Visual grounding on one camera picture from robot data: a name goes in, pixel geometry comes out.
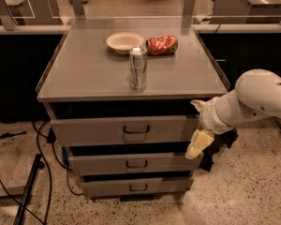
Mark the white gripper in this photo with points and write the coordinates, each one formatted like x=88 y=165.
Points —
x=207 y=117

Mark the grey top drawer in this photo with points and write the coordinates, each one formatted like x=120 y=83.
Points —
x=120 y=130

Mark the grey drawer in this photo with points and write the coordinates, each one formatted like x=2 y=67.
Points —
x=115 y=188
x=133 y=163
x=120 y=130

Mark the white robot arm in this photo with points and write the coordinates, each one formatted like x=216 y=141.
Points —
x=256 y=95

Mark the grey middle drawer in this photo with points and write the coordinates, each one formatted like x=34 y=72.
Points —
x=133 y=163

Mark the grey drawer cabinet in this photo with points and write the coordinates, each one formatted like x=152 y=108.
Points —
x=87 y=79

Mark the grey bottom drawer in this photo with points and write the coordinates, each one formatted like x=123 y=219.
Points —
x=115 y=188

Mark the dark cloth bag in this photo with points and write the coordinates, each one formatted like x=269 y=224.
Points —
x=227 y=139

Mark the crushed orange soda can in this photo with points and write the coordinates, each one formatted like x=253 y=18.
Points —
x=162 y=45

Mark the silver tall drink can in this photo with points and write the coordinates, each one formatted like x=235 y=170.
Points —
x=138 y=66

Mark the white paper bowl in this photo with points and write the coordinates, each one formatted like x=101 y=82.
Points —
x=122 y=42

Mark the black bar on floor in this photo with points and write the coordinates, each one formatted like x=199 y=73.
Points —
x=19 y=219

